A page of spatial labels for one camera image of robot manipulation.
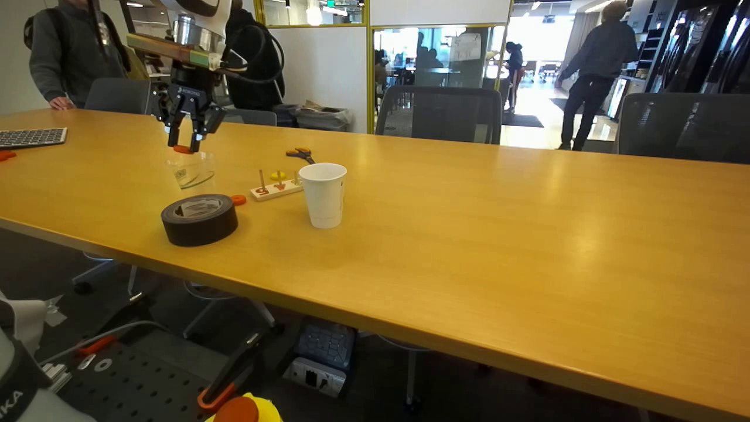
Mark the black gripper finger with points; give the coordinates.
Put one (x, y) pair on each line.
(207, 125)
(175, 125)

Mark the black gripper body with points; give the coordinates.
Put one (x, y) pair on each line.
(190, 88)

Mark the orange round token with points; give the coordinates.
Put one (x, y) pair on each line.
(182, 147)
(239, 199)

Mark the clear plastic cup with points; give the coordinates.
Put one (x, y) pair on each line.
(190, 174)

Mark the yellow round token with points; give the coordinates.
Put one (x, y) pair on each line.
(277, 174)

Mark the white paper cup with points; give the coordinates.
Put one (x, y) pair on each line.
(322, 194)

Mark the wooden number peg board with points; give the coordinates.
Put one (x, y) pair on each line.
(276, 187)

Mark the black tape roll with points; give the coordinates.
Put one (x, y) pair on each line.
(200, 224)

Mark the person in grey jacket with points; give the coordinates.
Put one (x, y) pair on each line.
(61, 62)

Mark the yellow framed glass partition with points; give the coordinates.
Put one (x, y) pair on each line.
(337, 77)

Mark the grey computer keyboard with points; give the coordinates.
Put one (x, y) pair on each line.
(32, 138)

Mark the grey power supply box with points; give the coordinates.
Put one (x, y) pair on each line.
(319, 361)

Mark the yellow red emergency stop button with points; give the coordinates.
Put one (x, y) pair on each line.
(250, 409)

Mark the person in dark clothes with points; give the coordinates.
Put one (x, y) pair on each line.
(599, 74)

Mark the black glass door fridge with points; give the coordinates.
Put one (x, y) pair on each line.
(735, 47)
(688, 47)

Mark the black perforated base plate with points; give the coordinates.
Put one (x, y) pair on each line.
(132, 387)

